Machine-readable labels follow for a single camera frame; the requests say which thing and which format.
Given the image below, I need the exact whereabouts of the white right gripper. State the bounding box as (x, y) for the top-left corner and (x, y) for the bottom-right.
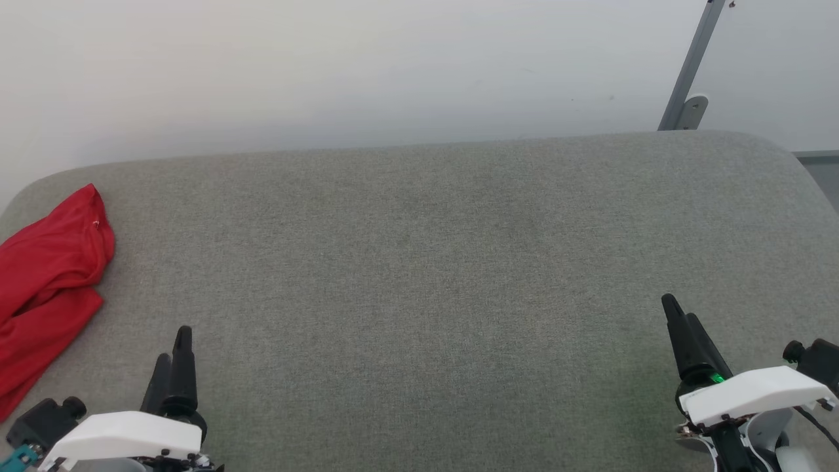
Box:
(661, 294), (838, 472)

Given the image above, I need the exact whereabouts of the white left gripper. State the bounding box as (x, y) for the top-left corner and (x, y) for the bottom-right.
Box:
(38, 326), (225, 472)

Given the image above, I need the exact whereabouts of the red garment with white trim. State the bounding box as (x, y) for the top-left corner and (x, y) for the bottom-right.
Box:
(0, 184), (117, 423)

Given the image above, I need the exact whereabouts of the teal plastic clip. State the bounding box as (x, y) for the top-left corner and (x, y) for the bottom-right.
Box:
(0, 444), (39, 470)

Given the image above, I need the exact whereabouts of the grey fabric sofa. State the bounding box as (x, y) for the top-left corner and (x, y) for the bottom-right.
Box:
(0, 130), (839, 472)

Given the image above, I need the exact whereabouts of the grey metal pole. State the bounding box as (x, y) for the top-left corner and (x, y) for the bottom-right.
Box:
(657, 0), (727, 131)

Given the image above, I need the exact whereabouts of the thin black cable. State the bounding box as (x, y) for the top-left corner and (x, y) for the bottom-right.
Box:
(793, 405), (839, 454)

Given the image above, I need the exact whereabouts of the grey metal bracket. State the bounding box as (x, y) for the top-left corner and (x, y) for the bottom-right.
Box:
(674, 95), (709, 130)

